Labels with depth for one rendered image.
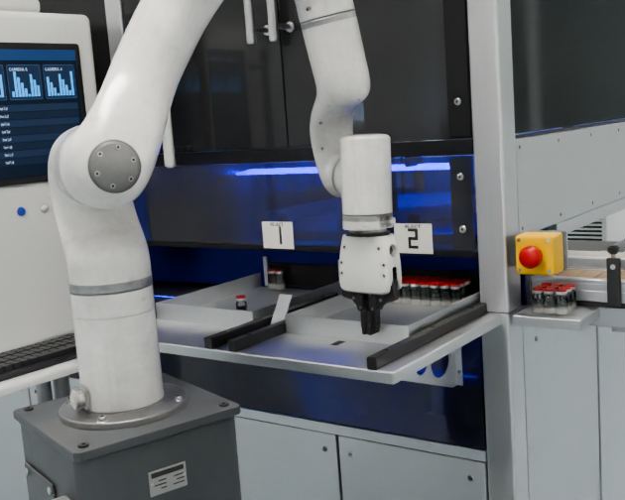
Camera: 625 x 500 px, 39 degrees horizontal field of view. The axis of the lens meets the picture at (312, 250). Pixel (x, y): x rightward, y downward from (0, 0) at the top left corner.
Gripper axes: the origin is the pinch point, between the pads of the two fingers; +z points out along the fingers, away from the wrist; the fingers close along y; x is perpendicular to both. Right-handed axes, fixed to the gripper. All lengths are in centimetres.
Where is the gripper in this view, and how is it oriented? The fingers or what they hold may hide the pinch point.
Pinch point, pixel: (370, 321)
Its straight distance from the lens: 149.1
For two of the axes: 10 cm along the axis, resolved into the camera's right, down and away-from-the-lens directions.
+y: -8.1, -0.5, 5.8
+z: 0.4, 9.9, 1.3
